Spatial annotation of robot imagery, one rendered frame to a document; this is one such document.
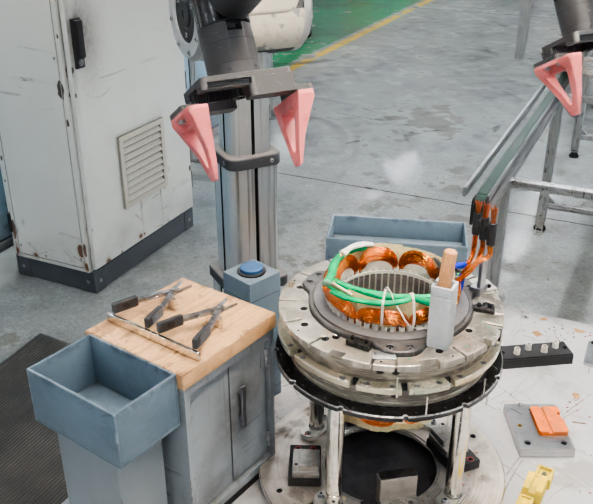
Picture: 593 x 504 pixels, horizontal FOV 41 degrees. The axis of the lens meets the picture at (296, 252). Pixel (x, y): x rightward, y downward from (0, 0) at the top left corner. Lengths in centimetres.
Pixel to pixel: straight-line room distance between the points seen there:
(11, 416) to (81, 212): 93
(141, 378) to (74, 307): 232
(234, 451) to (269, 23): 70
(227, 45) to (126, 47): 259
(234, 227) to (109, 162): 192
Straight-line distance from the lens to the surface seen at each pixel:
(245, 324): 115
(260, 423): 127
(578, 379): 161
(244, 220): 151
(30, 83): 329
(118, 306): 117
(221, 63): 83
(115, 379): 116
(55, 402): 109
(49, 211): 346
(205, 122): 80
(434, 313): 103
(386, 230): 150
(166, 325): 111
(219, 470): 122
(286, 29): 141
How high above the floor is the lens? 166
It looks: 26 degrees down
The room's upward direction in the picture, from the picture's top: straight up
